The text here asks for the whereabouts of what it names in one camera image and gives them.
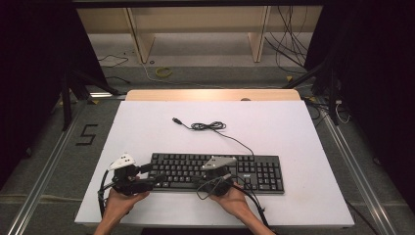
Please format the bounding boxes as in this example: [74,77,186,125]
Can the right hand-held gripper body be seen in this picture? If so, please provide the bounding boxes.
[201,157,238,197]

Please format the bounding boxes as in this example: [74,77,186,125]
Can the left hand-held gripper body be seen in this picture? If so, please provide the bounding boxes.
[108,153,155,197]

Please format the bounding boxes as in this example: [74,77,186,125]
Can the black keyboard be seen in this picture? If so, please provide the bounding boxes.
[148,152,286,195]

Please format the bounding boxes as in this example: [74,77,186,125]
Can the person's right hand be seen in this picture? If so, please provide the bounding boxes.
[209,184,253,219]

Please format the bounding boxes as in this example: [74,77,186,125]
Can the person's left hand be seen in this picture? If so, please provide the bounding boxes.
[102,188,151,223]

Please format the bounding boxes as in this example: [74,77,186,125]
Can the white table board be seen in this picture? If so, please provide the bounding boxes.
[73,100,355,228]

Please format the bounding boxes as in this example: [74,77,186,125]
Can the wooden table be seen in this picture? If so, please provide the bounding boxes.
[125,88,301,102]

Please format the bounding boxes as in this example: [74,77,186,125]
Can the black metal stand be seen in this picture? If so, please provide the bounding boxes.
[60,65,121,131]
[282,48,341,126]

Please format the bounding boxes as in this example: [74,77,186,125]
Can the yellow tape roll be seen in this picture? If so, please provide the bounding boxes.
[155,67,173,78]

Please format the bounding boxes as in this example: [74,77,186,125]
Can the black curtain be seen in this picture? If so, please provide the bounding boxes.
[0,0,109,190]
[304,0,415,213]

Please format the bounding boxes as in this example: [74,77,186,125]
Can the black keyboard cable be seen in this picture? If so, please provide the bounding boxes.
[171,117,255,157]

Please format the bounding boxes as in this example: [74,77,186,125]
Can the short aluminium rail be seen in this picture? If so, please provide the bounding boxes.
[89,92,126,100]

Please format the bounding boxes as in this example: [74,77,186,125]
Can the long aluminium rail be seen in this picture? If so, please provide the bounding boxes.
[317,104,397,235]
[6,107,82,235]

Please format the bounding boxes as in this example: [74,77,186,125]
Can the white floor cable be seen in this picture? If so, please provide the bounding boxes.
[140,62,288,90]

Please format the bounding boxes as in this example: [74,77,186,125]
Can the black looped floor cable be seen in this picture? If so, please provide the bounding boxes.
[97,54,130,69]

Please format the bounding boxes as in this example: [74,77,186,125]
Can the tangle of floor cables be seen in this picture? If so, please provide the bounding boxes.
[302,96,351,125]

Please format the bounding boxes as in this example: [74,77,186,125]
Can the bundle of black cables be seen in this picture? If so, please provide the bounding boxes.
[263,5,314,74]

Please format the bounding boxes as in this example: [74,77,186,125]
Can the thin black floor cable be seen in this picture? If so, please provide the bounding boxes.
[344,199,380,235]

